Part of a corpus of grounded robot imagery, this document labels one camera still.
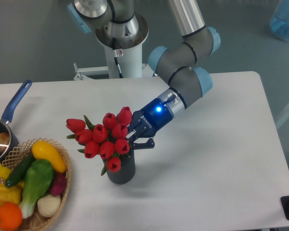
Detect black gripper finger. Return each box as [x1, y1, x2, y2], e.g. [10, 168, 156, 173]
[129, 138, 155, 148]

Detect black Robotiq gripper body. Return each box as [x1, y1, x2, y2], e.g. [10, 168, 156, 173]
[127, 97, 175, 142]

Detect dark grey ribbed vase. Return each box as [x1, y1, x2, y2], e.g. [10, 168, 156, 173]
[106, 149, 136, 185]

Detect red tulip bouquet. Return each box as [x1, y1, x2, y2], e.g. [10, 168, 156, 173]
[66, 106, 132, 175]

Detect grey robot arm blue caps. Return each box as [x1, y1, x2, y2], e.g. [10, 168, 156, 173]
[67, 0, 221, 149]

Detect purple red onion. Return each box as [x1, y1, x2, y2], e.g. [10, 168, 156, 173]
[50, 173, 67, 196]

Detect yellow squash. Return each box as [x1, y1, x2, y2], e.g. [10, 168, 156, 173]
[32, 141, 67, 173]

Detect green bok choy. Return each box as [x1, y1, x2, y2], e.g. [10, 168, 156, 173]
[19, 159, 54, 219]

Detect white garlic bulb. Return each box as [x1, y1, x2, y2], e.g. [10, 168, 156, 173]
[37, 194, 61, 218]

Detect dark green cucumber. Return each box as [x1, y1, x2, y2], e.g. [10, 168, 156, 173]
[5, 152, 36, 188]

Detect woven wicker basket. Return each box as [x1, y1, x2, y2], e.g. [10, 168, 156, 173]
[0, 138, 72, 231]

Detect browned bread in pan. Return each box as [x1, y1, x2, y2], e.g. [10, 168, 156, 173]
[0, 132, 10, 153]

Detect small yellow pepper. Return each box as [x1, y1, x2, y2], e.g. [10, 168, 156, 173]
[0, 162, 12, 181]

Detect yellow gourd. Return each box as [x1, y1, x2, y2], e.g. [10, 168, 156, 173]
[0, 183, 22, 207]

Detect orange fruit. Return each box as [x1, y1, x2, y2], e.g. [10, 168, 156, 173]
[0, 203, 23, 231]

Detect blue translucent plastic bag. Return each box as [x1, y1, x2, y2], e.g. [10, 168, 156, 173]
[269, 0, 289, 41]

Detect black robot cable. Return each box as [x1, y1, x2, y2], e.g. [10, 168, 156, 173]
[112, 37, 124, 78]

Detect white metal base frame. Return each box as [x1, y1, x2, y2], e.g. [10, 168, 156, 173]
[73, 63, 157, 80]

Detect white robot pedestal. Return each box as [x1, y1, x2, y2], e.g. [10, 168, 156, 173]
[95, 13, 148, 78]

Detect blue handled saucepan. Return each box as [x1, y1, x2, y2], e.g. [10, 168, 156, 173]
[0, 80, 32, 162]

